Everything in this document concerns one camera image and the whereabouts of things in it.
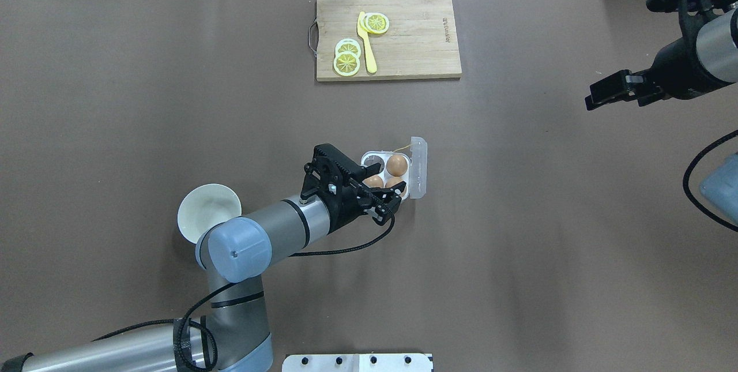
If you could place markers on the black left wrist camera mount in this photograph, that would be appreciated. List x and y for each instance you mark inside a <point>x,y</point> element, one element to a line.
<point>329,171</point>

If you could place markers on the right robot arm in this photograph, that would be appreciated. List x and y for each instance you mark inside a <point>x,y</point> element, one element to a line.
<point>702,61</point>

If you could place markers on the wooden cutting board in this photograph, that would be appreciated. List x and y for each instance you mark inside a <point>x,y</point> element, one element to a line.
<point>421,43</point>

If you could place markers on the lemon slice beside knife blade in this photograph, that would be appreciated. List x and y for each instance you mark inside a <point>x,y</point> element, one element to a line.
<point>375,23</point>

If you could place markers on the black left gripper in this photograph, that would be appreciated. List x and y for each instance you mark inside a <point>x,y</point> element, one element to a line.
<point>344,214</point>

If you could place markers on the white bowl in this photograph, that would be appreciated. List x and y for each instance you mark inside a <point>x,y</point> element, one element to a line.
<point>206,207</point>

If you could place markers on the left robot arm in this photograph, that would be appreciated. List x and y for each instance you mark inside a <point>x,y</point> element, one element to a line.
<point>228,330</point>

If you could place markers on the clear plastic egg box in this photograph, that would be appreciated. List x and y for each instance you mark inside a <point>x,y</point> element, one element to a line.
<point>417,154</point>

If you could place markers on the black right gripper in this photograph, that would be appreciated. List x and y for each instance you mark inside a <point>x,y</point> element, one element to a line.
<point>676,68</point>

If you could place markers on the brown egg from bowl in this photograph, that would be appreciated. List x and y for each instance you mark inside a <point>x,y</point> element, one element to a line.
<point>374,181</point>

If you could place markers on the brown egg in box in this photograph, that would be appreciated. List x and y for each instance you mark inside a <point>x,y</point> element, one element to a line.
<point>395,180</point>
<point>397,165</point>

